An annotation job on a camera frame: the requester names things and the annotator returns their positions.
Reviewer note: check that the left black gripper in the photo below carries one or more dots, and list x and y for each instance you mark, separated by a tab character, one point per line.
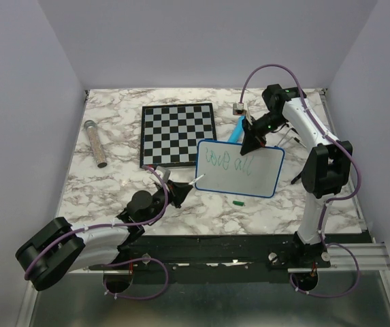
177	192

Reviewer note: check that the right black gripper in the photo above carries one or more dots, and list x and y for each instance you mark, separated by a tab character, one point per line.
251	141

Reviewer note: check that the white green marker pen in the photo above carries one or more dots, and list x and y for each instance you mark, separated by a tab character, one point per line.
196	179

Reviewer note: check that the blue framed whiteboard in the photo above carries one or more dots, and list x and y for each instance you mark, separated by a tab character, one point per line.
255	174

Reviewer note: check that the green marker cap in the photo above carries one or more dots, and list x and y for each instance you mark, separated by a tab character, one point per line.
238	203

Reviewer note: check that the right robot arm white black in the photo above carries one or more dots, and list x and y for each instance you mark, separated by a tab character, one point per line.
327	167

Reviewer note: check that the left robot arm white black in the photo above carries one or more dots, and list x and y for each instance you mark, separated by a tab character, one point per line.
60	247

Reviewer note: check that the light blue cylinder tube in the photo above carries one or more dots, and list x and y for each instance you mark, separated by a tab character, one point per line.
237	131

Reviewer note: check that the black white chessboard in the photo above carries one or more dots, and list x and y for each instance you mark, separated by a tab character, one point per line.
170	133

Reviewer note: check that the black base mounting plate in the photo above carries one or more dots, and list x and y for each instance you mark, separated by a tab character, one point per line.
219	259

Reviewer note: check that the glitter filled clear tube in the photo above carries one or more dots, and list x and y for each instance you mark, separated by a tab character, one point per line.
95	142

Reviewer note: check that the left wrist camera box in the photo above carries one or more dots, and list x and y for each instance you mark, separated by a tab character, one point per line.
161	174

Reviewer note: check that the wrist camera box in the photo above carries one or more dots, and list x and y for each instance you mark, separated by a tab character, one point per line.
161	174
239	109

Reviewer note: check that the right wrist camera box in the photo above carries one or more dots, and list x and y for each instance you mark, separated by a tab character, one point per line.
239	109

